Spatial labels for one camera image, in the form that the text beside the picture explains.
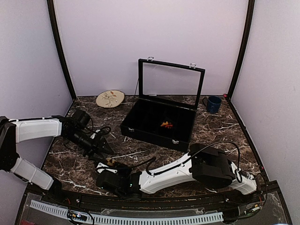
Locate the brown tan argyle sock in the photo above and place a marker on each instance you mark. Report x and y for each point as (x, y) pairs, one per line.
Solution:
(110, 161)

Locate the black frame post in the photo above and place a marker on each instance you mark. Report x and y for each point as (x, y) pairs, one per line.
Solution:
(243, 47)
(59, 48)

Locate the black display box with lid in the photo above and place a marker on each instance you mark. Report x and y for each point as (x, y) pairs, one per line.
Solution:
(166, 92)

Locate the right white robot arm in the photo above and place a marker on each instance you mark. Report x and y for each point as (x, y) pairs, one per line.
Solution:
(205, 164)

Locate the floral ceramic plate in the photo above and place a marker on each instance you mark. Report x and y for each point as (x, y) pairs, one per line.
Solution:
(110, 99)

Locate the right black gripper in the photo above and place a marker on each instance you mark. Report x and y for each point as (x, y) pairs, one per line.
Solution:
(127, 170)

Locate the black front rail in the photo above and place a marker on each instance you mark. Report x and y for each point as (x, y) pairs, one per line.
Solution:
(224, 201)

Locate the small circuit board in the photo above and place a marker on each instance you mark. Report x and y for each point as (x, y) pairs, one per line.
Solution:
(76, 216)

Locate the red yellow black argyle sock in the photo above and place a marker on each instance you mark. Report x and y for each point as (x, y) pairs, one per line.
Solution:
(167, 125)

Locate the left black frame post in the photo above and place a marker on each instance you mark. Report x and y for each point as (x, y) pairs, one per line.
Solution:
(59, 48)

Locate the grey slotted cable duct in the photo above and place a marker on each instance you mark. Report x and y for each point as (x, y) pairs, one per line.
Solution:
(98, 219)

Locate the dark blue mug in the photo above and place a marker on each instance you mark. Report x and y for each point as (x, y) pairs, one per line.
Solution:
(212, 104)

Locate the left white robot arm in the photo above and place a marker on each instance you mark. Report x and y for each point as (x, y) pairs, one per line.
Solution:
(15, 131)

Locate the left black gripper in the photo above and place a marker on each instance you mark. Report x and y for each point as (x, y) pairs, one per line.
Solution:
(93, 149)

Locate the right black frame post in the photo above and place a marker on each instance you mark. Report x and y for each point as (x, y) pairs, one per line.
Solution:
(243, 47)

